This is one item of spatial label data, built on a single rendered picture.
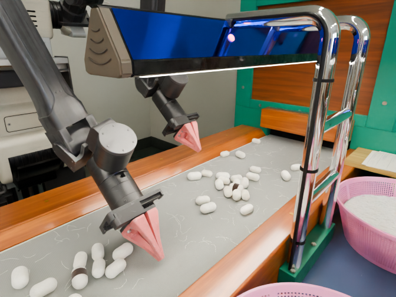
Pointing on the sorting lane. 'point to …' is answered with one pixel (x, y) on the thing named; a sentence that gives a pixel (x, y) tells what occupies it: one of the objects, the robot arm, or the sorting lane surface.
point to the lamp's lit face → (198, 72)
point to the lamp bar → (184, 43)
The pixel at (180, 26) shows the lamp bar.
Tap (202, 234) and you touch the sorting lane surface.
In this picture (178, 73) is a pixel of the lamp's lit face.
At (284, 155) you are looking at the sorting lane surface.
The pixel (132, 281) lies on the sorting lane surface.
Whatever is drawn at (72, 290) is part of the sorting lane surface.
